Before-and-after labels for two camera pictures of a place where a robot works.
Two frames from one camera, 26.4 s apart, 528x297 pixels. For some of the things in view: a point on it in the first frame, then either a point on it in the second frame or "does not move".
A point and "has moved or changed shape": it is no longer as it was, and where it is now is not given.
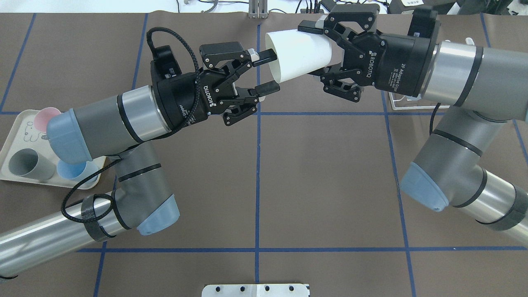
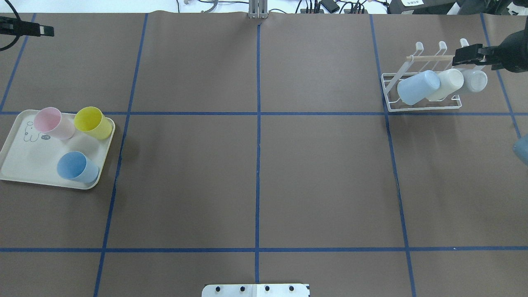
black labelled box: x=443 y=7 does not move
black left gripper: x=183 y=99 -> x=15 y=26
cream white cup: x=298 y=53 has moved or changed shape
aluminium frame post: x=258 y=9 does not move
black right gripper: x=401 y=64 -> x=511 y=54
